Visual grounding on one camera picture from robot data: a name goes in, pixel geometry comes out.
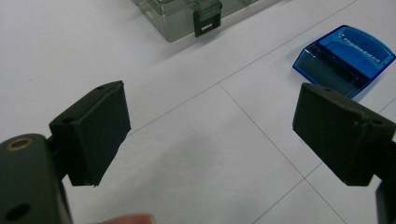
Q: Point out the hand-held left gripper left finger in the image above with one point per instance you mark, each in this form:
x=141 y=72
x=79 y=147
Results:
x=93 y=133

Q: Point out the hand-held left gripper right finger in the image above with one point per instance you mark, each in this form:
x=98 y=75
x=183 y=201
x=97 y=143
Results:
x=339 y=130

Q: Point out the clear plastic storage box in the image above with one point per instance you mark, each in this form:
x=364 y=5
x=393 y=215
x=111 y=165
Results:
x=190 y=15

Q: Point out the blue translucent plastic box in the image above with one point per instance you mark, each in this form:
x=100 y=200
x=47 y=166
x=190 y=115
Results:
x=345 y=60

